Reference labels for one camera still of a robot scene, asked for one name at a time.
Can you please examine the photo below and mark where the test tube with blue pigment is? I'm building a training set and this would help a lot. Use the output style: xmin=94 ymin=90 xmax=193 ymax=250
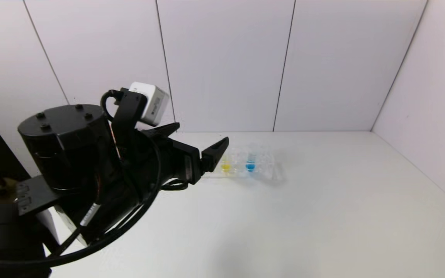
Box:
xmin=245 ymin=143 xmax=260 ymax=173

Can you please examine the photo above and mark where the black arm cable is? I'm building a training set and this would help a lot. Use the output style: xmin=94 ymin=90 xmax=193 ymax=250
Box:
xmin=0 ymin=89 xmax=189 ymax=270

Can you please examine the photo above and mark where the clear acrylic test tube rack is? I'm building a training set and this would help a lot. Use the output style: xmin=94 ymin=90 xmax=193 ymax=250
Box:
xmin=203 ymin=144 xmax=282 ymax=182

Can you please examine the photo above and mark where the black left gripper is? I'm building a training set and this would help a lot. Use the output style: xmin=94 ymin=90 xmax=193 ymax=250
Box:
xmin=140 ymin=122 xmax=229 ymax=185

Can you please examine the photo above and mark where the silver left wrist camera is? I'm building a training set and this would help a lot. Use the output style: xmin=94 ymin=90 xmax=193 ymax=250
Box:
xmin=128 ymin=81 xmax=170 ymax=127

